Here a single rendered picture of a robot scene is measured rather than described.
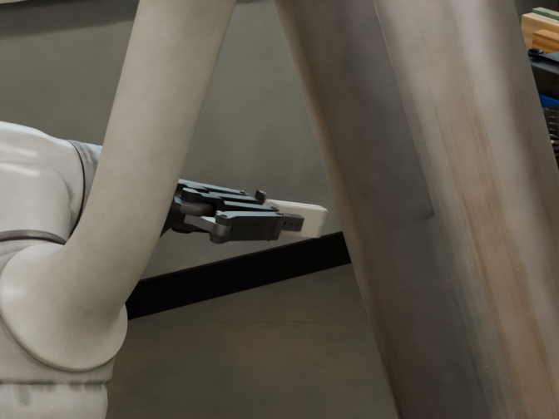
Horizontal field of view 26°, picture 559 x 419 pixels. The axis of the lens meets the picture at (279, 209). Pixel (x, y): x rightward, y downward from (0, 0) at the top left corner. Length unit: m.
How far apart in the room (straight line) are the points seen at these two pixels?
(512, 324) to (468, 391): 0.03
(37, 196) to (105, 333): 0.14
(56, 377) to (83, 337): 0.04
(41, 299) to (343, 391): 1.71
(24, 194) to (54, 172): 0.04
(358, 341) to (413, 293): 2.17
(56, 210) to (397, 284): 0.49
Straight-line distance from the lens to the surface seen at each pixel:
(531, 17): 1.62
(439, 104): 0.50
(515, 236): 0.51
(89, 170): 1.00
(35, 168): 0.96
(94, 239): 0.81
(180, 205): 1.06
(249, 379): 2.55
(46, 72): 2.50
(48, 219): 0.95
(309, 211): 1.18
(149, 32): 0.78
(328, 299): 2.84
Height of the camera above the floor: 1.39
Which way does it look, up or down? 25 degrees down
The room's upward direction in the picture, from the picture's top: straight up
